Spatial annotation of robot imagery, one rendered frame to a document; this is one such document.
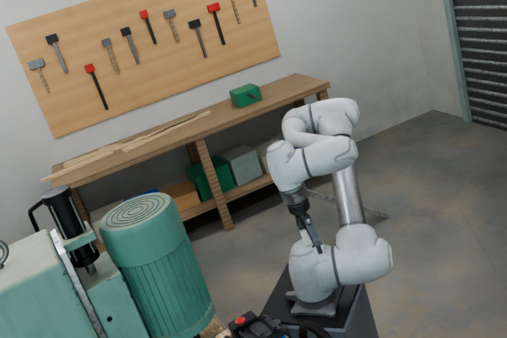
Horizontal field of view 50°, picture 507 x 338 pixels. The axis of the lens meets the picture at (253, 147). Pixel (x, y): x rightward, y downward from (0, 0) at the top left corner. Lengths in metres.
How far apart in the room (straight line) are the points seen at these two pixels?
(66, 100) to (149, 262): 3.37
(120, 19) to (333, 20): 1.86
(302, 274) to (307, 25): 3.16
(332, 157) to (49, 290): 0.96
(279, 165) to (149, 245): 0.69
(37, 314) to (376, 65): 4.48
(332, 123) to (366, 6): 3.04
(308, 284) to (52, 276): 1.19
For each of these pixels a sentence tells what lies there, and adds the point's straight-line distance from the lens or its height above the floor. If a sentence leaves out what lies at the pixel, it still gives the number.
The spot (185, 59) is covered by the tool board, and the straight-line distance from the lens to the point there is 4.56.
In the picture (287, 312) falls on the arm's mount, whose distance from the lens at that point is 2.26.
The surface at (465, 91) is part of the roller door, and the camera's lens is 5.14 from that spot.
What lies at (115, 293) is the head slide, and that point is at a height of 1.38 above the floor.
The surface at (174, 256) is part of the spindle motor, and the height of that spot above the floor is 1.40.
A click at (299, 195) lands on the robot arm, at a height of 1.18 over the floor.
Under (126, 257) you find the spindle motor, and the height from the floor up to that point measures 1.44.
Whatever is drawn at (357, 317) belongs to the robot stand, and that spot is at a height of 0.54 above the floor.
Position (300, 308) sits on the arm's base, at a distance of 2.23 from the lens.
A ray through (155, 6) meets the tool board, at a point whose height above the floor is 1.76.
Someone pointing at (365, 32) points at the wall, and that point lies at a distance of 5.20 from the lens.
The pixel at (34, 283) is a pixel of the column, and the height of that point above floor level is 1.50.
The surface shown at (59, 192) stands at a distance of 1.18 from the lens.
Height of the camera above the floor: 1.96
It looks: 19 degrees down
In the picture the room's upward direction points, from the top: 17 degrees counter-clockwise
